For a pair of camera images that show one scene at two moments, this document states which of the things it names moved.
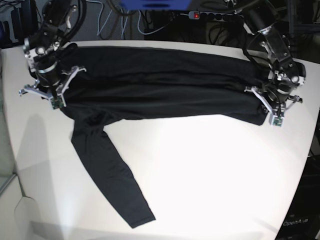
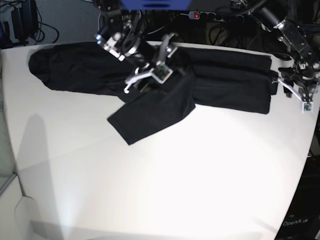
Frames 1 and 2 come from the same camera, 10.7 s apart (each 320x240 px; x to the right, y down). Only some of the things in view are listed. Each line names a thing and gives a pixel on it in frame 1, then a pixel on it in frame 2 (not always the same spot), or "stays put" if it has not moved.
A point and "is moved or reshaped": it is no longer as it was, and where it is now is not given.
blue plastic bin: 156,5 stays put
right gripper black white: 276,96 -> 301,81
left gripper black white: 43,64 -> 161,70
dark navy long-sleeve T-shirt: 131,83 is moved or reshaped
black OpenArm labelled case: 302,221 stays put
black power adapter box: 25,20 stays put
